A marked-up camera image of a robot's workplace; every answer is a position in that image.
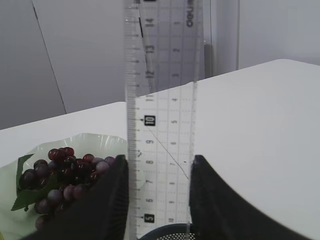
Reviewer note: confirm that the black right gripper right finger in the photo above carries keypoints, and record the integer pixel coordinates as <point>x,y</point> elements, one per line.
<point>250,203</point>

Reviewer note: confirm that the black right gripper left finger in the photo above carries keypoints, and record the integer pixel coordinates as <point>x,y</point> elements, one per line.
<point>101,214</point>

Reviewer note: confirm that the purple artificial grape bunch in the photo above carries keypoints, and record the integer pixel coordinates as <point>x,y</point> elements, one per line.
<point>53,184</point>

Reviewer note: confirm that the clear plastic ruler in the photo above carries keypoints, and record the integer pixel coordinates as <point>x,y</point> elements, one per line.
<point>163,43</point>

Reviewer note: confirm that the black mesh pen cup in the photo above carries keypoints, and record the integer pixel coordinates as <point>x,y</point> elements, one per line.
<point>177,231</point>

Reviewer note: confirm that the pale green wavy plate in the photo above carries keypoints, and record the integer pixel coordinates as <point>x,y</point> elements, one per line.
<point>19,224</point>

